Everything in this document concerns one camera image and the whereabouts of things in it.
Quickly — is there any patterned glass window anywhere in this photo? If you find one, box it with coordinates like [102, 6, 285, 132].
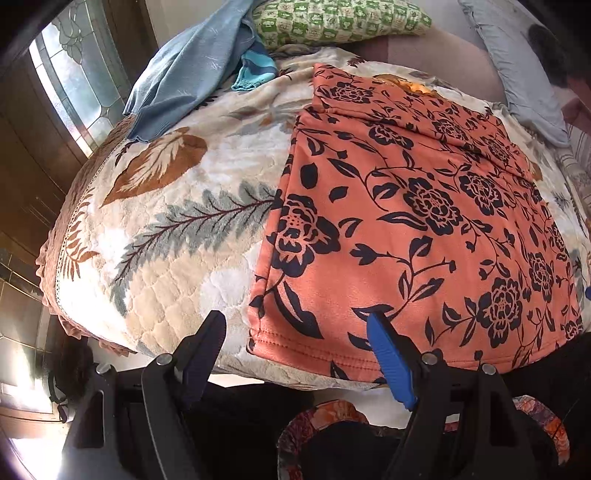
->
[28, 0, 134, 158]

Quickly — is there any striped bed sheet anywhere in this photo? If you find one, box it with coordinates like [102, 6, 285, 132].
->
[551, 120, 591, 222]

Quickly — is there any light blue pillow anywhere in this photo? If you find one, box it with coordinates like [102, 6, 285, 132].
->
[457, 0, 573, 148]

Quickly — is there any leaf print blanket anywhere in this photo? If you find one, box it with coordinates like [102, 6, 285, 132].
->
[34, 46, 591, 393]

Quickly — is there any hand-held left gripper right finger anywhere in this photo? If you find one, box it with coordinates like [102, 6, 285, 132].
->
[365, 311, 559, 480]

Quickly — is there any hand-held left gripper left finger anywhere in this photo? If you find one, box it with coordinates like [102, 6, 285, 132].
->
[60, 310, 227, 480]

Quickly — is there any mauve quilted bed sheet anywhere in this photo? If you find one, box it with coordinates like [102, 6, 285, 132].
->
[277, 23, 509, 104]

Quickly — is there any teal striped cloth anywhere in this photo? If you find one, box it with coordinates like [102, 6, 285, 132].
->
[231, 44, 280, 90]

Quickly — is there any orange floral garment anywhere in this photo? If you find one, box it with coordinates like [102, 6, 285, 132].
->
[247, 62, 587, 384]

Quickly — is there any green checkered pillow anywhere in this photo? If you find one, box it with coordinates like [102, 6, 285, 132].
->
[249, 0, 432, 51]

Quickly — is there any person's floral clothing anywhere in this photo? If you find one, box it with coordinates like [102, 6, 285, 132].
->
[277, 394, 571, 480]

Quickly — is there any light blue cloth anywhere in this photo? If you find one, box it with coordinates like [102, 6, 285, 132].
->
[122, 0, 259, 144]

